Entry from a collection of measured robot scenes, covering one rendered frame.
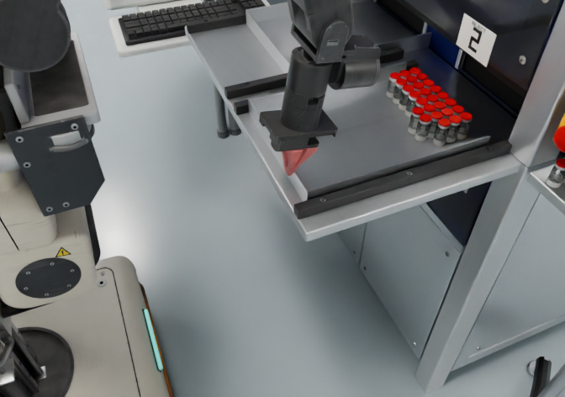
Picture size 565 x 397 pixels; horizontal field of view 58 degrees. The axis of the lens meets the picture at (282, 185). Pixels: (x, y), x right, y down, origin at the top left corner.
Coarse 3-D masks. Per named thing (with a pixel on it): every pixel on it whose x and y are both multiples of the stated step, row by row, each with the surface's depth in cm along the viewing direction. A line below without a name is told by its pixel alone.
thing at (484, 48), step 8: (464, 16) 89; (464, 24) 90; (472, 24) 88; (480, 24) 86; (464, 32) 91; (472, 32) 89; (488, 32) 85; (464, 40) 91; (480, 40) 87; (488, 40) 86; (464, 48) 92; (480, 48) 88; (488, 48) 86; (480, 56) 88; (488, 56) 87
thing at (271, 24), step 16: (352, 0) 129; (368, 0) 131; (256, 16) 122; (272, 16) 123; (288, 16) 125; (368, 16) 125; (384, 16) 125; (256, 32) 116; (272, 32) 119; (288, 32) 119; (368, 32) 119; (384, 32) 119; (400, 32) 119; (272, 48) 109; (288, 48) 114; (384, 48) 110; (416, 48) 113; (288, 64) 103
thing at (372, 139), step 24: (384, 72) 103; (264, 96) 95; (336, 96) 100; (360, 96) 100; (384, 96) 100; (336, 120) 95; (360, 120) 95; (384, 120) 95; (408, 120) 95; (336, 144) 90; (360, 144) 90; (384, 144) 90; (408, 144) 90; (432, 144) 90; (456, 144) 90; (480, 144) 87; (312, 168) 86; (336, 168) 86; (360, 168) 86; (384, 168) 81; (408, 168) 83; (312, 192) 77
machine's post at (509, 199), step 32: (544, 64) 76; (544, 96) 78; (544, 128) 80; (544, 160) 86; (512, 192) 90; (480, 224) 101; (512, 224) 97; (480, 256) 104; (480, 288) 112; (448, 320) 123; (448, 352) 131
